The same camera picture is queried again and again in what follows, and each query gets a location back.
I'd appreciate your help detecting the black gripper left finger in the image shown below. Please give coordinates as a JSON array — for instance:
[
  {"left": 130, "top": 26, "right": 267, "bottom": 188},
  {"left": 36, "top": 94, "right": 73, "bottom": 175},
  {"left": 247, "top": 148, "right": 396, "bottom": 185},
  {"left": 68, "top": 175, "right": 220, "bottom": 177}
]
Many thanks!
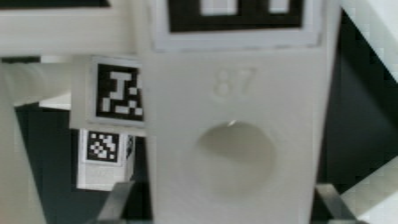
[{"left": 87, "top": 181, "right": 135, "bottom": 224}]

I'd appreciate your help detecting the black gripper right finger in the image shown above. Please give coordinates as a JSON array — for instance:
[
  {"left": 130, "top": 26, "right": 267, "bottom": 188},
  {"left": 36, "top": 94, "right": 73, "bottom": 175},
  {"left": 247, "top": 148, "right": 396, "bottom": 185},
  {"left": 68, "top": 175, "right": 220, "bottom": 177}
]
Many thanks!
[{"left": 313, "top": 183, "right": 368, "bottom": 224}]

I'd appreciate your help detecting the white chair seat part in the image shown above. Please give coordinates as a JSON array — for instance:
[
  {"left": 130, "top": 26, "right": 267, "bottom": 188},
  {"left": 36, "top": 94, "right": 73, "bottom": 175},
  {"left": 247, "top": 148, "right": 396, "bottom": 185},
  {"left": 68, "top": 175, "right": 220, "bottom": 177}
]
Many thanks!
[{"left": 0, "top": 56, "right": 76, "bottom": 107}]

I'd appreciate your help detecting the white chair leg with tag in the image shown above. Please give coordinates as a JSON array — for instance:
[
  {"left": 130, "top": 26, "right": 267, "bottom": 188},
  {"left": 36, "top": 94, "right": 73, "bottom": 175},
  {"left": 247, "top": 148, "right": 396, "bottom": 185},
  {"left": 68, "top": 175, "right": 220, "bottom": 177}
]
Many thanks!
[{"left": 76, "top": 129, "right": 135, "bottom": 191}]

